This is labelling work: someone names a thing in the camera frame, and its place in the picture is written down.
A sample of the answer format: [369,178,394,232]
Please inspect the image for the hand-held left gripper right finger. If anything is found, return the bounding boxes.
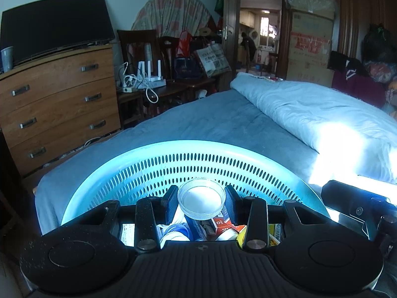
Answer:
[225,185,331,253]

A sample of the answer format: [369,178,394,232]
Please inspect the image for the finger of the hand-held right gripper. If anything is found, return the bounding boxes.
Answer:
[321,180,392,240]

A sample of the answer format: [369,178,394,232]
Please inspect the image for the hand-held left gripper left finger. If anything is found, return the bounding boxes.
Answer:
[74,185,179,253]

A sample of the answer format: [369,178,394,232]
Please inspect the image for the clear plastic jar ridged lid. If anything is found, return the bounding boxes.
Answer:
[177,178,226,222]

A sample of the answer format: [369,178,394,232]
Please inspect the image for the light blue perforated plastic basket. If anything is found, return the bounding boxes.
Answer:
[61,140,373,246]

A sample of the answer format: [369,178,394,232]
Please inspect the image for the red and white box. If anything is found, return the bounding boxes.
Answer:
[212,217,248,236]

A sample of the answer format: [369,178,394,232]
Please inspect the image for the blue capped bottle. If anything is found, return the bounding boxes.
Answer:
[161,223,190,243]

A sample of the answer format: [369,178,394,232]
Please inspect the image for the white cap bottle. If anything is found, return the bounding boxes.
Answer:
[215,228,239,241]

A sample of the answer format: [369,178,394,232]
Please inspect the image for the yellow packet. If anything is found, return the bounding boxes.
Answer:
[237,223,282,246]

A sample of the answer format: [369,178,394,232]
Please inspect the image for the white printed leaflet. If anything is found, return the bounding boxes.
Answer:
[120,223,136,246]

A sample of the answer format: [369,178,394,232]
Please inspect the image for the bed with blue sheet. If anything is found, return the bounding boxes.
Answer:
[35,89,397,236]

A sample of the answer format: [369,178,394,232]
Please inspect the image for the light blue folded duvet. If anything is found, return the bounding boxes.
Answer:
[230,72,397,184]

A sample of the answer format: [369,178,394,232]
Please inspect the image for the dark wooden side table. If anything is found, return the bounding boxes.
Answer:
[116,77,218,128]

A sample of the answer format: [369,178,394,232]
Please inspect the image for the maroon garment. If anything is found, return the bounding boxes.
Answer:
[331,51,389,108]

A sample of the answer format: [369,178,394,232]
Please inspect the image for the white router with antennas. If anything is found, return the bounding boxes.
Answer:
[137,60,167,89]

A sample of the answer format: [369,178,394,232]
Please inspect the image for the colourful patterned bag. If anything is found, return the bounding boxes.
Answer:
[366,60,397,83]

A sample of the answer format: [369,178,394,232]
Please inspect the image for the dark blue bag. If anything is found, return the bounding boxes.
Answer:
[174,57,203,80]

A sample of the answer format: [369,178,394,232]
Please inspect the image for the large cardboard box red print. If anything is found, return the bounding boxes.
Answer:
[286,11,335,88]

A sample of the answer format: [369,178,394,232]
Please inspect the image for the newspaper print bag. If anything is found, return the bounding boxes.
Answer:
[194,43,232,78]

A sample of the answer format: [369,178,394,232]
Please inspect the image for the wooden chest of drawers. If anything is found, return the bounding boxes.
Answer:
[0,44,121,178]

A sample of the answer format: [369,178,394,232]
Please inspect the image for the black bag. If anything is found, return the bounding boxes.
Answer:
[363,23,397,63]

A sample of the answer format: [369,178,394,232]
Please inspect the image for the red bag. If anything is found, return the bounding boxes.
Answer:
[177,31,193,58]

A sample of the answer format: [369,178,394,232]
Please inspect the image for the dark wooden chair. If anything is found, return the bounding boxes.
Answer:
[117,29,162,125]

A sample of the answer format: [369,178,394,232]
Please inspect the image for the checked cloth covered fan shape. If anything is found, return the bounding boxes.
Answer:
[132,0,218,38]

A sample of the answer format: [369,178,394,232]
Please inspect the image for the dark wooden door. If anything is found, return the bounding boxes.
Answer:
[223,0,242,73]

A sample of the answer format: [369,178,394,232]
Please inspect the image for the plastic covered cardboard box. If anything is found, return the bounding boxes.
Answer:
[283,0,337,20]

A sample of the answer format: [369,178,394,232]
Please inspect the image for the black flat screen television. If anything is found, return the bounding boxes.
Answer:
[0,0,116,68]

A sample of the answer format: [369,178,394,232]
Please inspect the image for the grey cup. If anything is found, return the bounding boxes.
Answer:
[0,46,15,73]

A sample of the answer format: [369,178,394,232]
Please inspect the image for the white power strip with cables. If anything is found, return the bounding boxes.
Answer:
[118,62,159,104]

